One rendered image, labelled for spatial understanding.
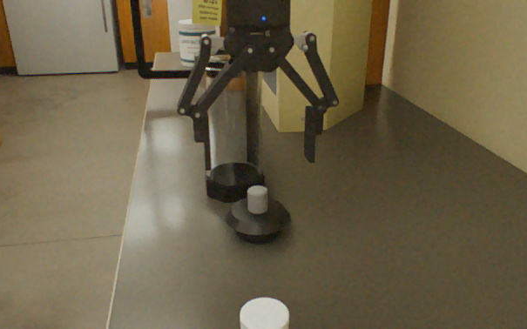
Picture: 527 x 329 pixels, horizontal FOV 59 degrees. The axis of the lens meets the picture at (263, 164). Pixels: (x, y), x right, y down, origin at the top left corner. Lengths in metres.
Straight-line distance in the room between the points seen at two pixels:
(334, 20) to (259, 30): 0.46
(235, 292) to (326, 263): 0.13
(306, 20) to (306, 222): 0.46
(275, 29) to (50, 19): 5.53
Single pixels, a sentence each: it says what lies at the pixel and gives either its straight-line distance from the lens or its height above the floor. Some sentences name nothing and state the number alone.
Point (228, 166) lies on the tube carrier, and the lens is 0.72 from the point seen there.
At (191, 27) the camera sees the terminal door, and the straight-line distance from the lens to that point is 1.28.
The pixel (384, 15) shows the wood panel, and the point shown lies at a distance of 1.45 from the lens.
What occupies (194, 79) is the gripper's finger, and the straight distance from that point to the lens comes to 0.56.
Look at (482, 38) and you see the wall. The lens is 1.12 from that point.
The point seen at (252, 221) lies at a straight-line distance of 0.62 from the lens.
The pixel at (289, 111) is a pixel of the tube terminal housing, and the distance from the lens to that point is 1.02.
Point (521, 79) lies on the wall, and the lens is 1.02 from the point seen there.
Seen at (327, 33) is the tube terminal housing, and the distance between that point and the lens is 1.00.
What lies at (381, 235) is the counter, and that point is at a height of 0.94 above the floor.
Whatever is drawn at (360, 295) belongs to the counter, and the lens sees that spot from 0.57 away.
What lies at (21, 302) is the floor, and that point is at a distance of 2.22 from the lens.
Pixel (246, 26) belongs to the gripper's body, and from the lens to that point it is 0.53.
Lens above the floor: 1.30
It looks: 24 degrees down
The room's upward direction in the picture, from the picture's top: straight up
